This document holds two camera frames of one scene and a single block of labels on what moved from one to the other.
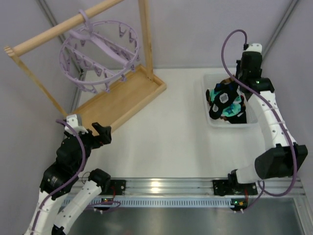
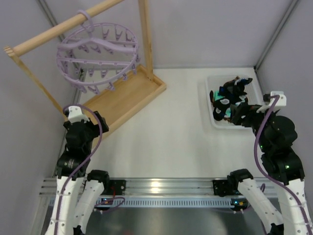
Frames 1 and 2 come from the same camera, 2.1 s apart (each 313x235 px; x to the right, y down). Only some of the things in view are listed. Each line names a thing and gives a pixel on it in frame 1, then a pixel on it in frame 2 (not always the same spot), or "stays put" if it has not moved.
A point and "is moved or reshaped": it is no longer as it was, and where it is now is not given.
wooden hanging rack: (122, 100) stays put
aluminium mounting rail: (190, 187) stays put
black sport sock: (215, 110) is moved or reshaped
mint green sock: (233, 109) is moved or reshaped
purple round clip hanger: (92, 55) stays put
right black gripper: (239, 86) → (241, 113)
